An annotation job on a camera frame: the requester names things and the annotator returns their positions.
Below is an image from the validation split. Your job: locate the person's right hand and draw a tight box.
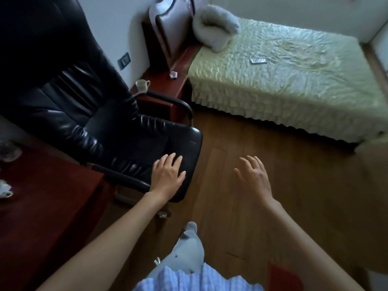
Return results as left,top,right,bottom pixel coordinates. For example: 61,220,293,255
233,155,275,207

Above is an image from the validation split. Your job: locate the person's left hand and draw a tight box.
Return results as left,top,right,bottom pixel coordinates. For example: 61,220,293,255
149,153,187,202

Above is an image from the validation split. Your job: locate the person's left forearm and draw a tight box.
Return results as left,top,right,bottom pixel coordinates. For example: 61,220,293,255
36,191,171,291

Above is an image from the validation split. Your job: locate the person's right forearm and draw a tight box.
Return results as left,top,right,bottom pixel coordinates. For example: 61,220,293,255
263,198,366,291

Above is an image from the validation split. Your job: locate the red wooden nightstand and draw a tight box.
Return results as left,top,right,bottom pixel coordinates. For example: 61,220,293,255
130,69,190,123

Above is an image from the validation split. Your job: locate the grey trouser leg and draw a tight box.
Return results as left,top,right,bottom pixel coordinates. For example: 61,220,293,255
147,232,205,280

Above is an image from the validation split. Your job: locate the white mug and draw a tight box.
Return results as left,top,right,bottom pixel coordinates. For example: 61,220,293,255
135,79,151,94

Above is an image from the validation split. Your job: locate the black leather office chair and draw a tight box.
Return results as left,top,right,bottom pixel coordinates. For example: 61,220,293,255
0,0,203,218

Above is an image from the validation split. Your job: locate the bed with pale green bedspread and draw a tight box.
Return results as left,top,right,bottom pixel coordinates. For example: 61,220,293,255
186,16,388,152

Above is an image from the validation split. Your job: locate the red flat object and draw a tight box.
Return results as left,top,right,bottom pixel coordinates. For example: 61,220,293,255
269,262,301,291

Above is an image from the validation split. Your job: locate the blue checked shirt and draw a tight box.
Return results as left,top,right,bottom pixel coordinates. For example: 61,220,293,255
133,263,265,291

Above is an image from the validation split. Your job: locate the red wooden desk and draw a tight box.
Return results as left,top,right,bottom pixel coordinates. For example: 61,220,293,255
0,115,107,291

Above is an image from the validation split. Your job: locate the padded white wooden headboard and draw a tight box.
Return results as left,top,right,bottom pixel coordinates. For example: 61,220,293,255
142,0,210,72

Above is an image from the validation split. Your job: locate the white folded pillow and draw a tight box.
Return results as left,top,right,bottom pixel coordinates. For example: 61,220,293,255
192,5,242,54

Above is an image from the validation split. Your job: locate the clear glass ashtray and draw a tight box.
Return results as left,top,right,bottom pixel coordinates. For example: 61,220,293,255
0,140,22,163

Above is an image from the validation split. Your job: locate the small white teacup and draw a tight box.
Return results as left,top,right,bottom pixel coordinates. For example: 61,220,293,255
0,179,13,200

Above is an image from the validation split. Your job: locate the dark wall socket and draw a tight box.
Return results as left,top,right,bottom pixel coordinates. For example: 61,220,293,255
118,53,132,70

